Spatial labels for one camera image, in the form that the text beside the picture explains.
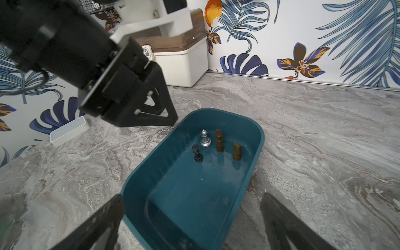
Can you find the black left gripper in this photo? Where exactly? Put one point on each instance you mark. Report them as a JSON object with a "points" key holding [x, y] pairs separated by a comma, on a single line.
{"points": [[59, 37]]}

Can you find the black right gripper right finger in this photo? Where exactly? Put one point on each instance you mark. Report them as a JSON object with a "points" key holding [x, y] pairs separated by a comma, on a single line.
{"points": [[285, 229]]}

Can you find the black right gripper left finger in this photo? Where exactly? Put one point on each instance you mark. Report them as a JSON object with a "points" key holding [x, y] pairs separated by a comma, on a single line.
{"points": [[100, 231]]}

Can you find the teal plastic storage box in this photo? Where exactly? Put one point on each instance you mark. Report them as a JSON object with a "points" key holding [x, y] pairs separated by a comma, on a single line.
{"points": [[175, 203]]}

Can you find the dark chess piece beside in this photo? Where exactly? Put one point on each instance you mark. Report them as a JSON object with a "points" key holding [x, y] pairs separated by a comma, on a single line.
{"points": [[198, 157]]}

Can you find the silver pawn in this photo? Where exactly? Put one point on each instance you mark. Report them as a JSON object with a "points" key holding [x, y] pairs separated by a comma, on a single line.
{"points": [[205, 141]]}

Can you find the white storage case brown lid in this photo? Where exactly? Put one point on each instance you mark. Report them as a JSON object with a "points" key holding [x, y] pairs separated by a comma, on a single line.
{"points": [[183, 58]]}

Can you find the black wire basket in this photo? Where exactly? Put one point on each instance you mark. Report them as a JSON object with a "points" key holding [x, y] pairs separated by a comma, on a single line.
{"points": [[96, 6]]}

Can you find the bronze chess piece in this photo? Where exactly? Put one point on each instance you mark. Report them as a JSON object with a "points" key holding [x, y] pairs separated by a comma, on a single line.
{"points": [[237, 152]]}

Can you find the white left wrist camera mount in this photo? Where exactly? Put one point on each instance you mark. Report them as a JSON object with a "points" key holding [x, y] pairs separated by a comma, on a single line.
{"points": [[173, 18]]}

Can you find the bronze rook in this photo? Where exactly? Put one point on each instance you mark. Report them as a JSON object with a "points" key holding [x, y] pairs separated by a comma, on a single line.
{"points": [[219, 139]]}

